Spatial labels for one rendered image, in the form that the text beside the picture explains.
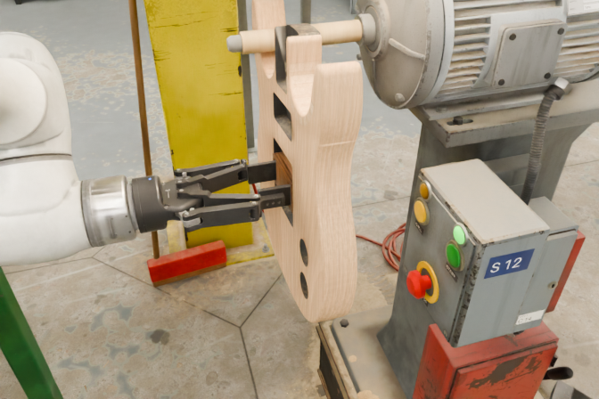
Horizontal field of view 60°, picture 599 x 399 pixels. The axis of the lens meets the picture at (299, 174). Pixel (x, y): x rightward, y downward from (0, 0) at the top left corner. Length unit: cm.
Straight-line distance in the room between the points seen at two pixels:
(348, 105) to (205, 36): 119
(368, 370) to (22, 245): 103
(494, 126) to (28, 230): 67
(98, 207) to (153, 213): 7
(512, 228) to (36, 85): 59
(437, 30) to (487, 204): 24
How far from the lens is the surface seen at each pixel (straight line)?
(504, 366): 121
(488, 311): 75
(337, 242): 62
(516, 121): 90
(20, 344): 135
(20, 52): 74
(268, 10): 80
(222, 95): 179
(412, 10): 75
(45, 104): 69
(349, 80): 54
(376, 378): 149
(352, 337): 156
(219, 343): 192
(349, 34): 80
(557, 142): 101
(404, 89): 79
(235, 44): 76
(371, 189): 255
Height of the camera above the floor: 153
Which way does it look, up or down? 36 degrees down
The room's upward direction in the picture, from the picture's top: straight up
